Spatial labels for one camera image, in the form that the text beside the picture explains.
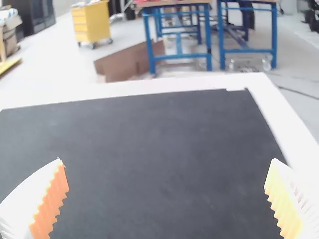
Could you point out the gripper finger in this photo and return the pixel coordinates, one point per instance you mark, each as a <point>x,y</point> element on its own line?
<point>294,204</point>
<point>32,199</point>

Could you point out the black mat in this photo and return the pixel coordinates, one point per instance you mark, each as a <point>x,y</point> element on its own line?
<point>149,149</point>

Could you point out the wooden pallet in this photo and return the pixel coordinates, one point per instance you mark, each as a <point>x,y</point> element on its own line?
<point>10,66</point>

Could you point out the flat brown cardboard carton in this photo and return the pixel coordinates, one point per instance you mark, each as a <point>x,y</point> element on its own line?
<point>122,67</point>

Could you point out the blue metal workbench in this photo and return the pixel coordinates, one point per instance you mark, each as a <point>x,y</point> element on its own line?
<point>249,51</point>
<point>152,37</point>

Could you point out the black cabinet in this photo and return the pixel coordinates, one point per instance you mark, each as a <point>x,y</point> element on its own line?
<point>37,15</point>

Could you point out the yellow wheeled cart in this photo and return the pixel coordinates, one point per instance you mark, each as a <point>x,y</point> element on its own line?
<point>91,23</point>

